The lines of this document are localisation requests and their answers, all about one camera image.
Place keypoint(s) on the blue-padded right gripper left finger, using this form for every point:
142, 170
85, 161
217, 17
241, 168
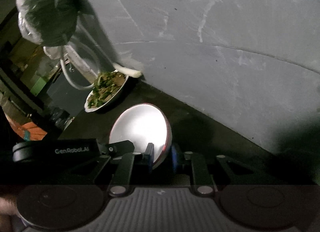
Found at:
134, 169

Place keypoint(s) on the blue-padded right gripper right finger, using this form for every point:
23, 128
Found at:
192, 172

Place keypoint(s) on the white red-rimmed small bowl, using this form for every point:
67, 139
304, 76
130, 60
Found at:
142, 124

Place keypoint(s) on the orange patterned cloth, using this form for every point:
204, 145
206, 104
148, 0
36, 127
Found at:
29, 131

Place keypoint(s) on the black rectangular table mat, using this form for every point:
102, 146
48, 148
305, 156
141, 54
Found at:
191, 129

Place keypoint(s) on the white plate of stir-fry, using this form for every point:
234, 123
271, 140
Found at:
106, 88

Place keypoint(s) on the white scallion stalk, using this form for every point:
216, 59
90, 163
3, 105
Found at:
127, 71

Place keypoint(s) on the clear plastic bag of greens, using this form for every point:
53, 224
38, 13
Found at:
48, 23

